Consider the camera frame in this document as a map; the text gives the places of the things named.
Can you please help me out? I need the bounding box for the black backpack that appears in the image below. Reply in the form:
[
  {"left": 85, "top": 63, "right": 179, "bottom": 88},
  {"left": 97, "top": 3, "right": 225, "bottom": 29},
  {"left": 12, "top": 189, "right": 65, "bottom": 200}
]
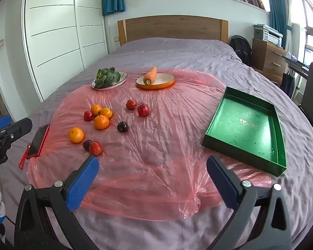
[{"left": 229, "top": 35, "right": 253, "bottom": 65}]

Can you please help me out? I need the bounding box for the bok choy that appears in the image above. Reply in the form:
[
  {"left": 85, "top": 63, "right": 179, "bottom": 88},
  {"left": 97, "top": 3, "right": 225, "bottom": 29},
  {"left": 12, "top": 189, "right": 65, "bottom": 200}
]
[{"left": 94, "top": 67, "right": 122, "bottom": 88}]

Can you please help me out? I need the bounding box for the carrot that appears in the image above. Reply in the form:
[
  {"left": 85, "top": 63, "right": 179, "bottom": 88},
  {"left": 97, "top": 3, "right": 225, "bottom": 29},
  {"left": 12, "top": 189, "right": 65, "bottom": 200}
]
[{"left": 143, "top": 67, "right": 157, "bottom": 85}]

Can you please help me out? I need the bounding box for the white printer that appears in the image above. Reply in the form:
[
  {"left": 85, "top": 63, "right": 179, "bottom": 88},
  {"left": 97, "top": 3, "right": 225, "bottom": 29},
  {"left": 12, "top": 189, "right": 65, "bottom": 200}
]
[{"left": 261, "top": 29, "right": 283, "bottom": 48}]

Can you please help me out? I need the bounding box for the navy bag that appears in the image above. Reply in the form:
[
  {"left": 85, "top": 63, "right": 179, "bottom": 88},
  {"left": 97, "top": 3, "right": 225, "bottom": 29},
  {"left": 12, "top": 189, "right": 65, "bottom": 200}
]
[{"left": 280, "top": 69, "right": 295, "bottom": 98}]

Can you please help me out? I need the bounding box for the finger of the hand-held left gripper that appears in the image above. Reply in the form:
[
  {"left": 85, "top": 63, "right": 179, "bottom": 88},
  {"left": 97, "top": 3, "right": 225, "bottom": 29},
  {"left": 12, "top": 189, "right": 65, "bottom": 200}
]
[
  {"left": 0, "top": 115, "right": 11, "bottom": 134},
  {"left": 0, "top": 118, "right": 32, "bottom": 146}
]

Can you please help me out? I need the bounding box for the green tray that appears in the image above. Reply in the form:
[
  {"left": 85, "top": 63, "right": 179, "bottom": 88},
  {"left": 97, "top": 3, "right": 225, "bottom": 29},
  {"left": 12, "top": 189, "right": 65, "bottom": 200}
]
[{"left": 202, "top": 86, "right": 287, "bottom": 177}]

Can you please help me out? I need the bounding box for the laptop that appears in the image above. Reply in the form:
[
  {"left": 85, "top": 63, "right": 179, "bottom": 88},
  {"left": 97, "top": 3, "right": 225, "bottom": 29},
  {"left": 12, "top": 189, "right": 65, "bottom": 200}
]
[{"left": 304, "top": 44, "right": 313, "bottom": 67}]

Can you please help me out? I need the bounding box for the white plate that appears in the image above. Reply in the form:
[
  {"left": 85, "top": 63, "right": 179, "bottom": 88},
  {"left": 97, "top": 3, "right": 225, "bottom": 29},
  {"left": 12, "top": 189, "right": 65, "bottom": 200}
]
[{"left": 91, "top": 71, "right": 128, "bottom": 91}]

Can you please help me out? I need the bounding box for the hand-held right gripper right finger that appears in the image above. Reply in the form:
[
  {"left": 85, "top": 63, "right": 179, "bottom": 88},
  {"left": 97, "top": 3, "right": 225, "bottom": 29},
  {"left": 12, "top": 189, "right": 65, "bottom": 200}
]
[{"left": 207, "top": 156, "right": 292, "bottom": 250}]

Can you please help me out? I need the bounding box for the window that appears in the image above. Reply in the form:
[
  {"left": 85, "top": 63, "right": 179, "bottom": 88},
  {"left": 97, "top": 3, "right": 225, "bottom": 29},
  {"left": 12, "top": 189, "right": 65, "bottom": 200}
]
[{"left": 289, "top": 0, "right": 313, "bottom": 65}]

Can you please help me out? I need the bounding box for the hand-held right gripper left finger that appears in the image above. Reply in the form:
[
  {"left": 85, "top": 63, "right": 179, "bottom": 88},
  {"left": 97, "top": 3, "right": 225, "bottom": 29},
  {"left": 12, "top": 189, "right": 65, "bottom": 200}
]
[{"left": 14, "top": 156, "right": 99, "bottom": 250}]

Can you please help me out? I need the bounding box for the glass desk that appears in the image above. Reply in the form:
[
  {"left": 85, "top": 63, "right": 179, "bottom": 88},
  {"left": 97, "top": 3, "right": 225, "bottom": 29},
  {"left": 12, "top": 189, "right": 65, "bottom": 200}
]
[{"left": 285, "top": 53, "right": 311, "bottom": 79}]

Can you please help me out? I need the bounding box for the wooden dresser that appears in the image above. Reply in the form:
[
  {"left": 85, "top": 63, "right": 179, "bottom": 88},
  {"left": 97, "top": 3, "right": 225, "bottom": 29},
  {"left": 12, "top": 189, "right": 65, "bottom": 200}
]
[{"left": 251, "top": 38, "right": 287, "bottom": 85}]

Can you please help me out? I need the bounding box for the phone in red case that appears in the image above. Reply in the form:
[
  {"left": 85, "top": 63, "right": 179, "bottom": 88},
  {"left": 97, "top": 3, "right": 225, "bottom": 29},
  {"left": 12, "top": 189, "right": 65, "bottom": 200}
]
[{"left": 26, "top": 124, "right": 50, "bottom": 159}]

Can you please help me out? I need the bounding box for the pink plastic sheet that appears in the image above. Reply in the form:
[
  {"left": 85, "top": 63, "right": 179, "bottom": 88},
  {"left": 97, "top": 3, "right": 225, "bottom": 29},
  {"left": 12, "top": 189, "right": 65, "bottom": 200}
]
[{"left": 26, "top": 69, "right": 273, "bottom": 222}]

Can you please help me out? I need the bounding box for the wooden headboard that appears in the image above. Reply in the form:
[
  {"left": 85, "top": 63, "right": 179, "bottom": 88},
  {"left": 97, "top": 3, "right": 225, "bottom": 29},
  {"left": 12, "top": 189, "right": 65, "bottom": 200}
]
[{"left": 117, "top": 15, "right": 229, "bottom": 46}]

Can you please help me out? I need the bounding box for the red wrist strap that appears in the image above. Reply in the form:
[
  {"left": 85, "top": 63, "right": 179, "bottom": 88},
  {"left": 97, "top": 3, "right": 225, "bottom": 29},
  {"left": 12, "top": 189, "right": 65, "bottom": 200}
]
[{"left": 19, "top": 143, "right": 32, "bottom": 170}]

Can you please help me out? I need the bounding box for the white wardrobe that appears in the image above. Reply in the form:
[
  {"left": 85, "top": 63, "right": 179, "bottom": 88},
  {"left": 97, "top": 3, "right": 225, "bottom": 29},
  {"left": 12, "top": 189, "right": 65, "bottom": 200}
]
[{"left": 22, "top": 0, "right": 108, "bottom": 102}]

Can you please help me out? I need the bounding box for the orange oval dish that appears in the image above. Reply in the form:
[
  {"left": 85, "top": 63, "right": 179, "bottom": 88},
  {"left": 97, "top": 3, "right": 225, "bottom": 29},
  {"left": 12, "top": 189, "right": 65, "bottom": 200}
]
[{"left": 136, "top": 73, "right": 175, "bottom": 90}]

